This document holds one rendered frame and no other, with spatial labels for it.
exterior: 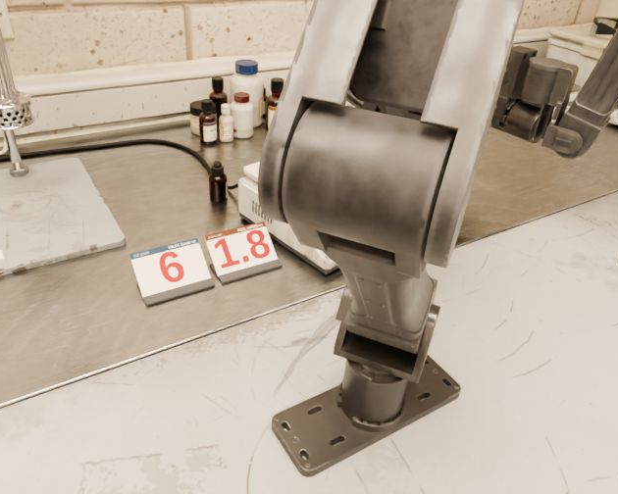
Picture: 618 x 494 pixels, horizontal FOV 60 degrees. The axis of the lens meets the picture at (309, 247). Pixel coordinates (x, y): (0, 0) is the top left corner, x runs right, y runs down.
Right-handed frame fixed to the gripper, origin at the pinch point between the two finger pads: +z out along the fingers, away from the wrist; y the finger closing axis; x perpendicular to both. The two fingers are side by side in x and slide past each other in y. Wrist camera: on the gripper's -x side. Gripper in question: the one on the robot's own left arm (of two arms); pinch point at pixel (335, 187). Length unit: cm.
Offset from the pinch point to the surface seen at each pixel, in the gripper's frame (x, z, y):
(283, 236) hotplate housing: 3.3, 13.0, 1.3
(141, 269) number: 0.0, 16.3, 21.0
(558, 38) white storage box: -18, 22, -118
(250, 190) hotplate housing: -4.9, 16.3, 1.4
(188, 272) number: 2.8, 15.1, 15.9
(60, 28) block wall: -48, 47, 7
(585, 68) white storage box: -7, 17, -117
